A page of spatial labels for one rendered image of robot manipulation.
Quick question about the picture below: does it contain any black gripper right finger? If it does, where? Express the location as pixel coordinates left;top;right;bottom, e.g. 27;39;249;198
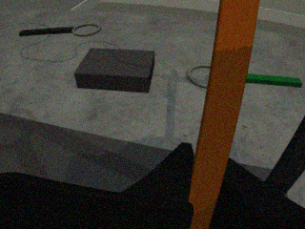
209;157;305;229

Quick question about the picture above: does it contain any grey loop with orange handle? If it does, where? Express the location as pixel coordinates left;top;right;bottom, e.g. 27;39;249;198
190;0;260;229

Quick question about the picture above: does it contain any green-handled thin hoop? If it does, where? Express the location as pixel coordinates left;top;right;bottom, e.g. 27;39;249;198
187;64;302;89

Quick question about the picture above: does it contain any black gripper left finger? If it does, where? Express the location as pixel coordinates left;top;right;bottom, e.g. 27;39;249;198
0;142;194;229

